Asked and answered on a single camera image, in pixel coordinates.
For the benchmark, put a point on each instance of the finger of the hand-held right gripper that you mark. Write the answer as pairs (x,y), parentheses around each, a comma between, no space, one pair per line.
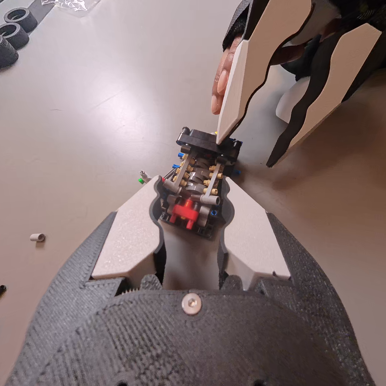
(346,66)
(256,60)

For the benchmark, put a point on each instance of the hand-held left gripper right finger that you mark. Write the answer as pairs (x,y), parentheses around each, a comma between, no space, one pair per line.
(253,241)

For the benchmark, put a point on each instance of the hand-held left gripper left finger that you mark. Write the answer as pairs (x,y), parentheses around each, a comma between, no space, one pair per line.
(129,241)

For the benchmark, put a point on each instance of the lego car chassis assembly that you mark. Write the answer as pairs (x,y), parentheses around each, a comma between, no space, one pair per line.
(193,187)

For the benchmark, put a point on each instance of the light grey lego connector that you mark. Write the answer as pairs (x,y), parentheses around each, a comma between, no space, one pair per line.
(37,237)

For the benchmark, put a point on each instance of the black lego pin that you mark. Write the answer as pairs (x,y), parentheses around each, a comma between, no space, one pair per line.
(2,289)

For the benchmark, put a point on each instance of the clear plastic bag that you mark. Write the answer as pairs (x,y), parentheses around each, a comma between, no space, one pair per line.
(72,3)

